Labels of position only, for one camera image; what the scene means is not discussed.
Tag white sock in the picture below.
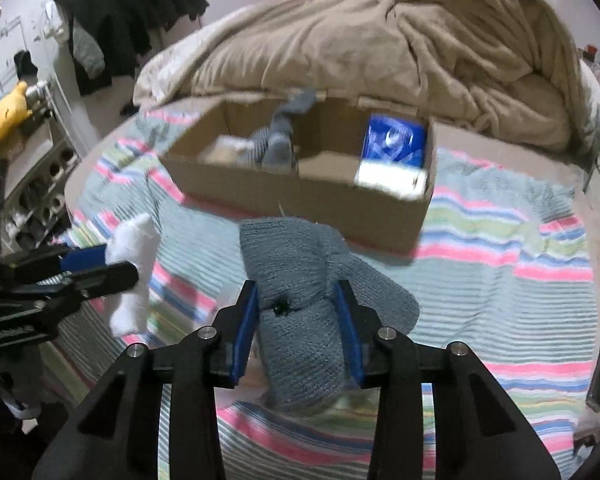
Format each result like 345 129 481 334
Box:
104 214 161 337

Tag cotton swab bag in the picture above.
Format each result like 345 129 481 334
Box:
198 136 254 166

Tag grey knitted socks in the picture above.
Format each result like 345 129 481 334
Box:
239 218 419 415

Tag grey dotted sock pair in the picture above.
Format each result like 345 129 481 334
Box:
237 90 317 172

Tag green cartoon tissue pack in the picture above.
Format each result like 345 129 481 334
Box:
354 159 428 200

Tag blue tissue pack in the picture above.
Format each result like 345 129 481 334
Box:
361 114 427 168

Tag grey metal shelf rack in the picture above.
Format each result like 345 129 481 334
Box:
0 110 80 252

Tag yellow plush toy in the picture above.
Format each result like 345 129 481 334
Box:
0 80 32 148

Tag striped colourful towel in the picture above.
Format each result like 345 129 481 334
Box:
61 112 597 479

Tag white floral duvet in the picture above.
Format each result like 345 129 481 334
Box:
132 6 250 110

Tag black clothes pile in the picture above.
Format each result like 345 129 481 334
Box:
54 0 209 96

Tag brown cardboard box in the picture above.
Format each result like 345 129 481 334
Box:
160 92 435 255

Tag upright mirror stand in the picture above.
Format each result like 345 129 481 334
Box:
582 104 600 194

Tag beige fleece blanket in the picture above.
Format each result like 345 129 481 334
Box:
183 0 591 152

